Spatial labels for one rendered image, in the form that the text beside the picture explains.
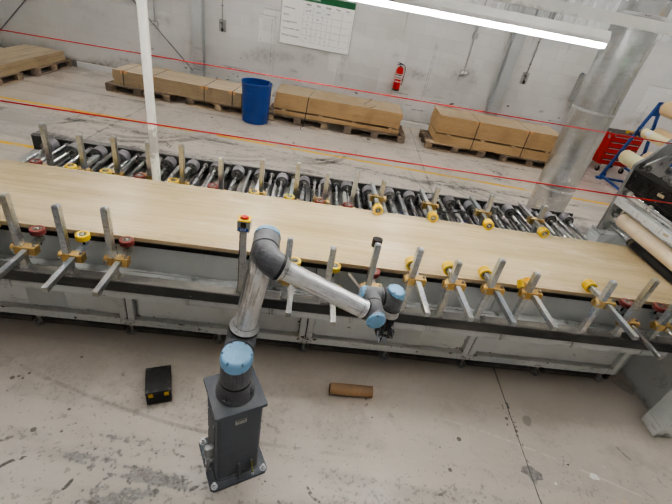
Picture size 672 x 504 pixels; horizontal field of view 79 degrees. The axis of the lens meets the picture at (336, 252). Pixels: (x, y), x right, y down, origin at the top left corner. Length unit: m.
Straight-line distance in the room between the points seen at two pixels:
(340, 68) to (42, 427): 7.96
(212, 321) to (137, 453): 0.94
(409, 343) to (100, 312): 2.26
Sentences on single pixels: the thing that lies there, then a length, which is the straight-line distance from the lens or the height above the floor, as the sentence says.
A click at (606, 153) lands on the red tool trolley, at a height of 0.39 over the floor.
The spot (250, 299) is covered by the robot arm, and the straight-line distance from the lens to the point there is 1.92.
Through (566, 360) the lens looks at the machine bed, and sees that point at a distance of 3.83.
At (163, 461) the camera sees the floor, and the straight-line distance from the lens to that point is 2.73.
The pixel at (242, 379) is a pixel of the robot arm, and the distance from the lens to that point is 2.03.
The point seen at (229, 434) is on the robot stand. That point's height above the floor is 0.43.
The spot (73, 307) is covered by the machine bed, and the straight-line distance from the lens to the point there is 3.42.
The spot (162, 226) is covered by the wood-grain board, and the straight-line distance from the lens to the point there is 2.82.
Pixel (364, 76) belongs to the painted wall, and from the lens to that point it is 9.25.
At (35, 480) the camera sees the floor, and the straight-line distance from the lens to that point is 2.85.
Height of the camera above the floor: 2.36
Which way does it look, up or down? 33 degrees down
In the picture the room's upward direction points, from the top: 11 degrees clockwise
